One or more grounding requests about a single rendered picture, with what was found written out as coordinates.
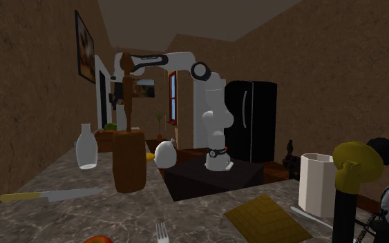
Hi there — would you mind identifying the white rounded pot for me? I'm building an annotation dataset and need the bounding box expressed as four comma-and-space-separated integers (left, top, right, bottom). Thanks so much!
153, 138, 178, 169

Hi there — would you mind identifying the brown wooden figure on base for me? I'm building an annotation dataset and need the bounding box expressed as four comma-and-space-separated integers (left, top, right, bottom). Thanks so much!
111, 52, 147, 195

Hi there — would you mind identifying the black refrigerator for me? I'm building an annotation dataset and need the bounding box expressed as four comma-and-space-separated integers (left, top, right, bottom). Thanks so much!
223, 79, 278, 164

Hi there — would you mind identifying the dark robot stand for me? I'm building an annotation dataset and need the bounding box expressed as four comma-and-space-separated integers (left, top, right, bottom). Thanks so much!
163, 154, 265, 202

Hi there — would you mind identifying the black small figure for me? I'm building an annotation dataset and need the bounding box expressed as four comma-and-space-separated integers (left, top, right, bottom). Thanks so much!
282, 139, 302, 181

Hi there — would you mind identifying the dark framed wall picture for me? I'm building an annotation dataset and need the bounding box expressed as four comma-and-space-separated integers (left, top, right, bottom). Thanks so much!
74, 9, 97, 85

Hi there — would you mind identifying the white faceted cup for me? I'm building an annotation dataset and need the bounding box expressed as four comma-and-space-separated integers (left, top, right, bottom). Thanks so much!
297, 153, 339, 219

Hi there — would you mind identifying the white door frame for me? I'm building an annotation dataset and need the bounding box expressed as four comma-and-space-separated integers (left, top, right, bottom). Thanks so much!
94, 55, 113, 130

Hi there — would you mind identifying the small landscape wall picture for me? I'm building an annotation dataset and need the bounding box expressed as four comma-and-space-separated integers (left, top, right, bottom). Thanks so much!
133, 78, 156, 99

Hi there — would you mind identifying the yellow and black grinder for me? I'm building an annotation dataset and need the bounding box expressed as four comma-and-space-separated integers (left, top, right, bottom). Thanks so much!
331, 141, 386, 243

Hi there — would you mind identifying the clear glass bottle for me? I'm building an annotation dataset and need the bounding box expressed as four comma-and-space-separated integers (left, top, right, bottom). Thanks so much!
75, 123, 99, 171

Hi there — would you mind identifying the brown bowl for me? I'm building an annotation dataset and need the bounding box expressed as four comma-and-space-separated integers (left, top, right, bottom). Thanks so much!
94, 128, 118, 154

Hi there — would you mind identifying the yellow square cloth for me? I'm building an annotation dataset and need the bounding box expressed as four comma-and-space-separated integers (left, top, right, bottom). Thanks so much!
223, 193, 314, 243

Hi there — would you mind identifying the potted green plant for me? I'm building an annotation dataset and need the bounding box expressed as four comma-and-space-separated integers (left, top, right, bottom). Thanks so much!
155, 110, 166, 142

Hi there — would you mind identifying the yellow handled kitchen knife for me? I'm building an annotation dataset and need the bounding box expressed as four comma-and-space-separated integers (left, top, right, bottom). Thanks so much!
0, 188, 105, 204

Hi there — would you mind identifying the silver fork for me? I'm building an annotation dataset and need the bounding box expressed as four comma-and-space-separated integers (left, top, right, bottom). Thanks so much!
155, 222, 171, 243

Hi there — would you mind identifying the red framed window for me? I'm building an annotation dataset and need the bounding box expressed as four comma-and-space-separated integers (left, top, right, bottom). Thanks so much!
167, 70, 178, 126

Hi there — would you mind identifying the red apple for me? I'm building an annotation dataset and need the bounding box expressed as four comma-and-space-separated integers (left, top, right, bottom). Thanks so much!
82, 235, 115, 243

